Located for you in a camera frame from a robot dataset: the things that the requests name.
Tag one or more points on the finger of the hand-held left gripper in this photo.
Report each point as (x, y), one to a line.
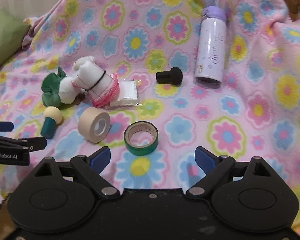
(1, 125)
(20, 143)

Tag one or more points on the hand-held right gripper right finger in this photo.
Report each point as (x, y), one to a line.
(204, 158)

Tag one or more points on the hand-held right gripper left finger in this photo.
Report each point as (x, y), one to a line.
(101, 158)

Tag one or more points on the green plush toy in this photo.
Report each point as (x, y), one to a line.
(50, 87)

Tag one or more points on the white tissue packet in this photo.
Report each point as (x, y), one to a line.
(128, 91)

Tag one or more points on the white cloth pink trim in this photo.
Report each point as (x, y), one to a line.
(105, 82)

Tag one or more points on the teal brush with cream head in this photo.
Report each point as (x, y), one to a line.
(48, 127)

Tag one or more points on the green tape roll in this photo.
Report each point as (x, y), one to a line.
(140, 152)

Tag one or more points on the beige tape roll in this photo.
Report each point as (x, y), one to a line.
(87, 120)

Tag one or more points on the black mushroom-shaped knob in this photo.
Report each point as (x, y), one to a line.
(175, 76)

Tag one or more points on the green pillow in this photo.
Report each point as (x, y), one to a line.
(5, 35)

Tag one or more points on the purple thermos bottle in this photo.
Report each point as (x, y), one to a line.
(210, 50)

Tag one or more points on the pink floral fleece blanket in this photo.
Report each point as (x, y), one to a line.
(165, 42)

